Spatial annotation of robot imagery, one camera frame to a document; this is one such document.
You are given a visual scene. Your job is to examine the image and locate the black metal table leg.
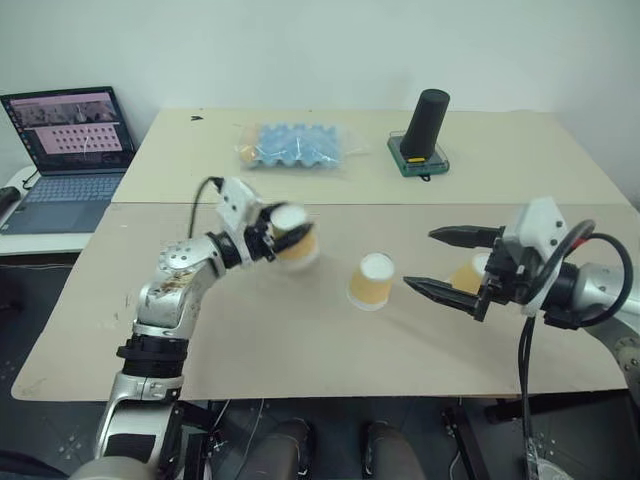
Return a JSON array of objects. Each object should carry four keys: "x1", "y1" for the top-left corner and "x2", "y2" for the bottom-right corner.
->
[{"x1": 439, "y1": 406, "x2": 494, "y2": 480}]

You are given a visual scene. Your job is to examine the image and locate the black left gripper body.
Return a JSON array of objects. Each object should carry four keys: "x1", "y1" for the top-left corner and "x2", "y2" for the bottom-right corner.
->
[{"x1": 244, "y1": 208, "x2": 280, "y2": 264}]

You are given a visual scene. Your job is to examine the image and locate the black object beside laptop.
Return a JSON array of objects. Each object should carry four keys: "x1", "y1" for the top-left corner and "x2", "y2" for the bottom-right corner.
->
[{"x1": 0, "y1": 186, "x2": 22, "y2": 217}]

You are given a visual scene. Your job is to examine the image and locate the dark rounded shape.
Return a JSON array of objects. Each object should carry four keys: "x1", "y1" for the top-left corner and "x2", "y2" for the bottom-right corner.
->
[
  {"x1": 361, "y1": 419, "x2": 427, "y2": 480},
  {"x1": 248, "y1": 418, "x2": 317, "y2": 480}
]

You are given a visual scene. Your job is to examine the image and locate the black cylinder speaker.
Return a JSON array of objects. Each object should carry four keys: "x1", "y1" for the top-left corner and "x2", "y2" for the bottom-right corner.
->
[{"x1": 399, "y1": 88, "x2": 453, "y2": 164}]

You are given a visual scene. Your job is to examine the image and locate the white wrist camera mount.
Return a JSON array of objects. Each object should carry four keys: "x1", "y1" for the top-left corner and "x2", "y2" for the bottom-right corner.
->
[
  {"x1": 215, "y1": 178, "x2": 265, "y2": 264},
  {"x1": 501, "y1": 196, "x2": 570, "y2": 317}
]

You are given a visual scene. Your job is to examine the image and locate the grey open laptop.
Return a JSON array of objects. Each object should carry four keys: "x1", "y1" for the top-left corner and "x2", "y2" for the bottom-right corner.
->
[{"x1": 0, "y1": 85, "x2": 139, "y2": 236}]

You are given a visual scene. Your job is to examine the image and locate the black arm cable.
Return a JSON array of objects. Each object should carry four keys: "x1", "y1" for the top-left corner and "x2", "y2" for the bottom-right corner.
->
[
  {"x1": 188, "y1": 175, "x2": 224, "y2": 237},
  {"x1": 517, "y1": 218, "x2": 635, "y2": 454}
]

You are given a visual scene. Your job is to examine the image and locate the blue egg tray in bag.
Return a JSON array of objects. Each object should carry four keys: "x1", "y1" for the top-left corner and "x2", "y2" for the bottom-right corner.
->
[{"x1": 234, "y1": 121, "x2": 372, "y2": 177}]

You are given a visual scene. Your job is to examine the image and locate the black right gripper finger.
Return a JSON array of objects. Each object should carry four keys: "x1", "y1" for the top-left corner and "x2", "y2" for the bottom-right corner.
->
[
  {"x1": 428, "y1": 224, "x2": 506, "y2": 250},
  {"x1": 402, "y1": 275, "x2": 486, "y2": 322}
]

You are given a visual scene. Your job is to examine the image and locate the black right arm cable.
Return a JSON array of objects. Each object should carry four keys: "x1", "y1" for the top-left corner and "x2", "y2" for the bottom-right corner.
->
[{"x1": 517, "y1": 218, "x2": 635, "y2": 454}]

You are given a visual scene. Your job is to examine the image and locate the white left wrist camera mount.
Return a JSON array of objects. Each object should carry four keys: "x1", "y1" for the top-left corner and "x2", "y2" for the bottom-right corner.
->
[{"x1": 215, "y1": 178, "x2": 265, "y2": 264}]

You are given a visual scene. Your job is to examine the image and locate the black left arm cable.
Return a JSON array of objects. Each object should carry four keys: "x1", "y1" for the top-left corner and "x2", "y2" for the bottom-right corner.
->
[{"x1": 188, "y1": 175, "x2": 224, "y2": 237}]

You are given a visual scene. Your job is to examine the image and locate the yellow paper cup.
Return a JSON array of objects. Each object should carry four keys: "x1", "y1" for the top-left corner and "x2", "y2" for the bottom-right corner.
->
[
  {"x1": 448, "y1": 252, "x2": 494, "y2": 298},
  {"x1": 346, "y1": 252, "x2": 397, "y2": 313},
  {"x1": 269, "y1": 202, "x2": 321, "y2": 274}
]

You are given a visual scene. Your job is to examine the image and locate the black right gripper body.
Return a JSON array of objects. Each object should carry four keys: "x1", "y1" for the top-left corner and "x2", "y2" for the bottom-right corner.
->
[{"x1": 476, "y1": 238, "x2": 535, "y2": 322}]

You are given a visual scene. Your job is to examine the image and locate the green flat box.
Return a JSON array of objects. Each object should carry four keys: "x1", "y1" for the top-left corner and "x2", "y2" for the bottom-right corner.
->
[{"x1": 386, "y1": 130, "x2": 452, "y2": 179}]

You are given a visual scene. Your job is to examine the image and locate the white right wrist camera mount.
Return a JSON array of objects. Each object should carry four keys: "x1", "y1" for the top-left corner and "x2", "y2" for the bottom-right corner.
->
[{"x1": 501, "y1": 196, "x2": 570, "y2": 317}]

